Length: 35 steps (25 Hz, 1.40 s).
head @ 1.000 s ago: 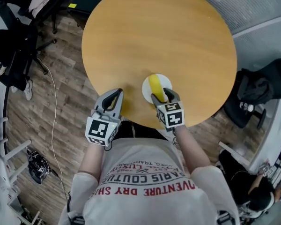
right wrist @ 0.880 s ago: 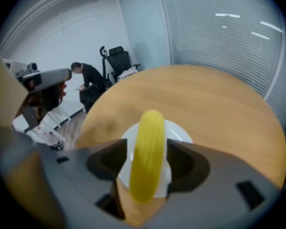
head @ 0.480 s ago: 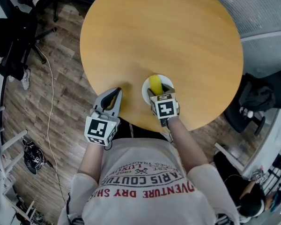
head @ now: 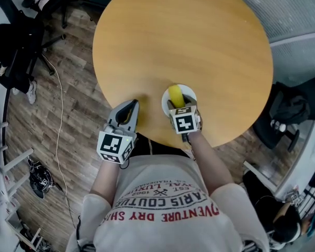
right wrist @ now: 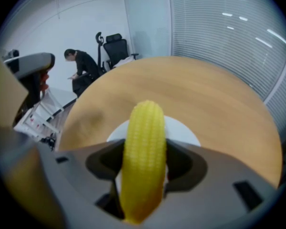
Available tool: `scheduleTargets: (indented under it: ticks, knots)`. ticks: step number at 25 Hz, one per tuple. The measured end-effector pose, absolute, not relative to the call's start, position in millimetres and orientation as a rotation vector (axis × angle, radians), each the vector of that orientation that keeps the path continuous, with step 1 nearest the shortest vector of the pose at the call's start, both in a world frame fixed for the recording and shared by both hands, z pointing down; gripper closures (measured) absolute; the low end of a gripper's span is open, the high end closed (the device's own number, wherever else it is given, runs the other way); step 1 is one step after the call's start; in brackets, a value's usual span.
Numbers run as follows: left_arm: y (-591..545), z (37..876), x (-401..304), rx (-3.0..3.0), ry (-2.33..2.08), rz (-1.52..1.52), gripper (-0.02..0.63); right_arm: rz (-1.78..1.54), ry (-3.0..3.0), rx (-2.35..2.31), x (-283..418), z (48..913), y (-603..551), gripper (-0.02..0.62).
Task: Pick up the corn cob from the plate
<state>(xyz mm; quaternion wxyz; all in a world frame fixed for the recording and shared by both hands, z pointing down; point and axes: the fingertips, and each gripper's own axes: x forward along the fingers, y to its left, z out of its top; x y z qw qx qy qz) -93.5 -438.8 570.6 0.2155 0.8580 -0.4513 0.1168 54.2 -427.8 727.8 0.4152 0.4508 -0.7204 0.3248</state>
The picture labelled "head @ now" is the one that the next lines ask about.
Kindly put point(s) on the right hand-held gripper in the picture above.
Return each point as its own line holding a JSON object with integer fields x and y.
{"x": 185, "y": 122}

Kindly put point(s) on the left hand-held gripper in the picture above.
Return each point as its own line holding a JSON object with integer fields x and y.
{"x": 111, "y": 144}

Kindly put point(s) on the yellow banana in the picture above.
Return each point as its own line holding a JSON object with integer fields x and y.
{"x": 176, "y": 96}

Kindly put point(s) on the white plate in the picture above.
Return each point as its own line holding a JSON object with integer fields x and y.
{"x": 190, "y": 91}

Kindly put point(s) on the person's left forearm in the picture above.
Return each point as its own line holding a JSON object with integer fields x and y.
{"x": 106, "y": 182}

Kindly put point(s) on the person's right forearm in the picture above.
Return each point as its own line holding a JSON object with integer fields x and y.
{"x": 210, "y": 167}

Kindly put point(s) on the person's black trousers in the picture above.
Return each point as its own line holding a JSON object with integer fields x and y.
{"x": 157, "y": 147}

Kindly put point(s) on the clear bottle white cap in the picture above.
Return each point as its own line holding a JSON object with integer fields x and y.
{"x": 280, "y": 126}

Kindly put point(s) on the black mesh office chair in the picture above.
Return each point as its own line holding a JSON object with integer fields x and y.
{"x": 286, "y": 119}

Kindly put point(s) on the black backpack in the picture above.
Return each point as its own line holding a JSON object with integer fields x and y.
{"x": 294, "y": 109}

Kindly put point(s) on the person's white printed shirt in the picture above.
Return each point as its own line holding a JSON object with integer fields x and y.
{"x": 168, "y": 224}

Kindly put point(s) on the white metal rack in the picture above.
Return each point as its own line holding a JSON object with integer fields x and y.
{"x": 13, "y": 167}

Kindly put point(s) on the white desk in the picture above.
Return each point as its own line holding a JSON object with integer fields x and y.
{"x": 308, "y": 151}

